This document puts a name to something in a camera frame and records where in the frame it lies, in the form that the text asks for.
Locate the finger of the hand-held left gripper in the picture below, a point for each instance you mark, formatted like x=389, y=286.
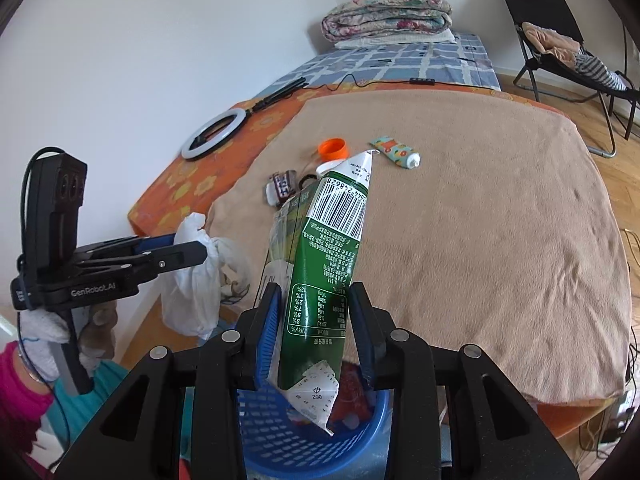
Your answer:
x=170, y=259
x=157, y=242

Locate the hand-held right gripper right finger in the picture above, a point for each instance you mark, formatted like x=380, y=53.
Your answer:
x=362, y=345

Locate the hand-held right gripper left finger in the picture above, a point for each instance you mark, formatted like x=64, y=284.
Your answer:
x=267, y=330

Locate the white plastic bag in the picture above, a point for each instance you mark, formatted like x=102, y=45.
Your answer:
x=192, y=285

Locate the green milk carton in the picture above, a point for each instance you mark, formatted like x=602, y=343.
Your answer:
x=320, y=285

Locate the blue plastic basket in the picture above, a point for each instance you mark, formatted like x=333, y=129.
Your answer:
x=280, y=440

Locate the person's left forearm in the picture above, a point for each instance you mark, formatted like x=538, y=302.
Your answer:
x=22, y=400

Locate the person's left hand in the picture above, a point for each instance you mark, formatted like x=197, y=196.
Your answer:
x=42, y=337

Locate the crumpled red white wrapper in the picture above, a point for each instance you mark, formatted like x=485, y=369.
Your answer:
x=355, y=400

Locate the orange floral bed sheet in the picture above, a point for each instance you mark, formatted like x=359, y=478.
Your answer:
x=200, y=180

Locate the tan blanket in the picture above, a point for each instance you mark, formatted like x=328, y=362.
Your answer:
x=475, y=240

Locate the teal cloth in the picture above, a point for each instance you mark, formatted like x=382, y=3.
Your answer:
x=97, y=395

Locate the orange plastic lid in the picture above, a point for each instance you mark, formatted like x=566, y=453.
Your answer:
x=332, y=149

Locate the black folded tripod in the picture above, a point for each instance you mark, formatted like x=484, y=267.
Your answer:
x=280, y=94

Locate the patterned squeeze tube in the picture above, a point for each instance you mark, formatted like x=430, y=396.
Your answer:
x=395, y=152

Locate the white power strip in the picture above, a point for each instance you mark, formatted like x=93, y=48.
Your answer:
x=624, y=410

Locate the black inline remote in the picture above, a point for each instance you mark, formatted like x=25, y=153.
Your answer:
x=421, y=81

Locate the blue checked bed sheet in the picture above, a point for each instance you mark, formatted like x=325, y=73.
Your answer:
x=400, y=62

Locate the folded floral quilt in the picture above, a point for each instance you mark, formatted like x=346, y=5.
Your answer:
x=385, y=12

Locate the peach cloth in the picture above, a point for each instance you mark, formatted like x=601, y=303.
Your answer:
x=547, y=40

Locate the striped cloth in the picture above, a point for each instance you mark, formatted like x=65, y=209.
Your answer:
x=597, y=70

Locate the black clothes rack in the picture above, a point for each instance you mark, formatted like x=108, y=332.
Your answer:
x=626, y=80

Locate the black folding chair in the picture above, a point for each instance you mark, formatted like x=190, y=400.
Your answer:
x=540, y=5

